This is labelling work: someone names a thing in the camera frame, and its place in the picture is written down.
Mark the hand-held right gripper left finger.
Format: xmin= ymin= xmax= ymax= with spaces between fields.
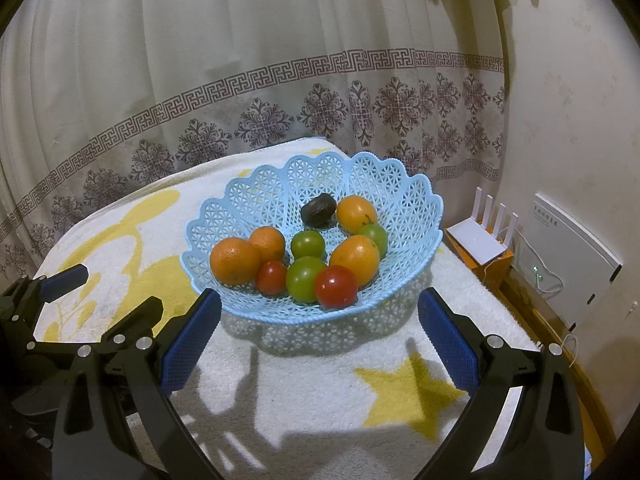
xmin=50 ymin=288 xmax=226 ymax=480

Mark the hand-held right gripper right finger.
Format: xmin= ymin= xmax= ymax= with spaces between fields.
xmin=405 ymin=287 xmax=586 ymax=480

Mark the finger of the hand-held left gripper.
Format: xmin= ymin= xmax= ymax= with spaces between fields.
xmin=92 ymin=296 xmax=165 ymax=361
xmin=0 ymin=264 xmax=90 ymax=341

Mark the textured mandarin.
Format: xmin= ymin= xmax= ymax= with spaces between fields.
xmin=209 ymin=238 xmax=262 ymax=286

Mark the red tomato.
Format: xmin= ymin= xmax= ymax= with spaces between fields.
xmin=255 ymin=260 xmax=288 ymax=296
xmin=314 ymin=265 xmax=359 ymax=309

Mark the small green tomato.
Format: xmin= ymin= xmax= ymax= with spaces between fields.
xmin=356 ymin=215 xmax=389 ymax=260

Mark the large smooth orange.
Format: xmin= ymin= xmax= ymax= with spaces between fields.
xmin=328 ymin=235 xmax=381 ymax=286

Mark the small mandarin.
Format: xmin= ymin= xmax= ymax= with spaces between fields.
xmin=248 ymin=226 xmax=286 ymax=263

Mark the light blue lattice basket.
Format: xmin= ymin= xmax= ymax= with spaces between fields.
xmin=181 ymin=151 xmax=445 ymax=323

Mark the round smooth orange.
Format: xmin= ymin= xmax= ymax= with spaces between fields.
xmin=336 ymin=196 xmax=378 ymax=235

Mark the dark brown wrinkled fruit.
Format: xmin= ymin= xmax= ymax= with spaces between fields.
xmin=300 ymin=192 xmax=334 ymax=228

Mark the orange wooden box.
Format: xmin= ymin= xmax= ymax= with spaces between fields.
xmin=442 ymin=230 xmax=515 ymax=293

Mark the white router with antennas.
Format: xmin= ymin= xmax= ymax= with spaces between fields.
xmin=446 ymin=186 xmax=519 ymax=266

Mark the white towel with yellow print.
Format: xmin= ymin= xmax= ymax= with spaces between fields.
xmin=32 ymin=136 xmax=546 ymax=480

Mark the cream patterned curtain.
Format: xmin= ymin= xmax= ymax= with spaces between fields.
xmin=0 ymin=0 xmax=506 ymax=281

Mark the brown wooden rail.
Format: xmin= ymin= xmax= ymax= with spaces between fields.
xmin=501 ymin=277 xmax=617 ymax=466

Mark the white cable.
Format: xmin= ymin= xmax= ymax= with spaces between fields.
xmin=537 ymin=305 xmax=581 ymax=367
xmin=520 ymin=245 xmax=565 ymax=295

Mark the white wall box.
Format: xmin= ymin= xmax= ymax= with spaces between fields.
xmin=510 ymin=192 xmax=624 ymax=331

